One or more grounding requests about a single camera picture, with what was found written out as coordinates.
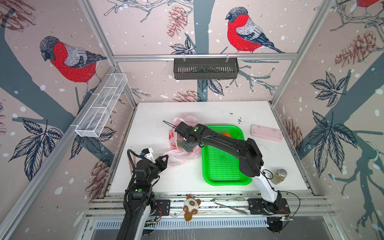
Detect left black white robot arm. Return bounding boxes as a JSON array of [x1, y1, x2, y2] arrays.
[[117, 149, 169, 240]]

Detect metal tongs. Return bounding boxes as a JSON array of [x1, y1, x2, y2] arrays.
[[211, 198, 249, 216]]

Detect pink plastic bag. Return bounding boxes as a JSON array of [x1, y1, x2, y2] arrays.
[[164, 115, 202, 167]]

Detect green plastic basket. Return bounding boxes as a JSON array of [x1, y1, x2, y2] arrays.
[[201, 124, 253, 187]]

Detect brown white plush toy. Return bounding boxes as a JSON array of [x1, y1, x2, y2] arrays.
[[183, 195, 201, 222]]

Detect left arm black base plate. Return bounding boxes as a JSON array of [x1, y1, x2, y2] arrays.
[[150, 200, 171, 217]]

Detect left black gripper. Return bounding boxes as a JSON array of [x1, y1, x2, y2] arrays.
[[146, 153, 168, 185]]

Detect white wire mesh shelf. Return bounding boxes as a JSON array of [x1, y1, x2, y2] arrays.
[[75, 73, 128, 138]]

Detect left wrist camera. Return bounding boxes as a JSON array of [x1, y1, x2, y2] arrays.
[[141, 148, 155, 164]]

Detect black hanging wire basket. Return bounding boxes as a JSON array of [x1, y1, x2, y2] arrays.
[[174, 58, 239, 80]]

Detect small glass jar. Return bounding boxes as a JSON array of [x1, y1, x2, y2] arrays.
[[271, 169, 288, 185]]

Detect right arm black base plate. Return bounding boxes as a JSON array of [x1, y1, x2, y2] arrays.
[[248, 199, 291, 216]]

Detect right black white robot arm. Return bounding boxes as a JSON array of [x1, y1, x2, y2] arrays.
[[174, 122, 285, 215]]

